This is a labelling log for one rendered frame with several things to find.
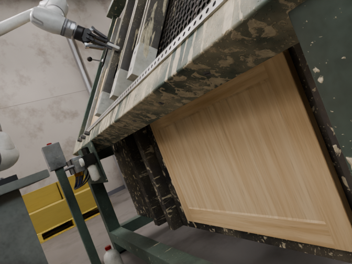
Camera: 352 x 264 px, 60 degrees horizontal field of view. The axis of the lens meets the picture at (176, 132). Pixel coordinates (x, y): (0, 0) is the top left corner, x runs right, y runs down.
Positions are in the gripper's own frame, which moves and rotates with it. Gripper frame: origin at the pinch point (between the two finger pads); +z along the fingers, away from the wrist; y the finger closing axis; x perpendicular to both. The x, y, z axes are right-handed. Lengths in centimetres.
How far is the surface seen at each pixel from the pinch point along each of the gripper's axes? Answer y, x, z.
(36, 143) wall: 0, 433, -29
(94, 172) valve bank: -66, 16, 10
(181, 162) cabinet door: -57, -28, 39
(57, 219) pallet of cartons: -111, 288, 26
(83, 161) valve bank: -61, 16, 3
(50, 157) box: -57, 77, -11
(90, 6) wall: 326, 472, -11
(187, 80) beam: -50, -91, 7
